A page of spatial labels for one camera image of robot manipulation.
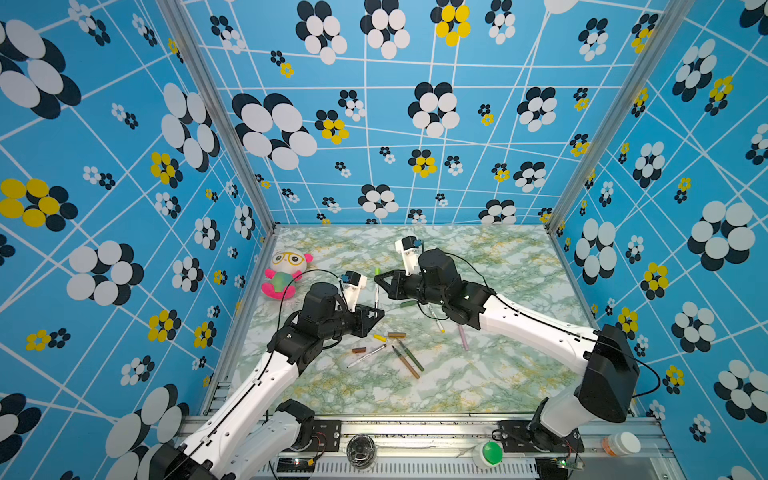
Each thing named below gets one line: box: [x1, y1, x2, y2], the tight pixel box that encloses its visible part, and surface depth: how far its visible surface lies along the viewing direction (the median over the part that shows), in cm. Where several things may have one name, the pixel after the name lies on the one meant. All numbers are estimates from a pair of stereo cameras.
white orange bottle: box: [602, 431, 641, 457], surface depth 68 cm
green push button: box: [472, 440, 505, 469], surface depth 65 cm
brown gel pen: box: [391, 344, 420, 379], surface depth 86 cm
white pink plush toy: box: [261, 249, 314, 300], surface depth 102 cm
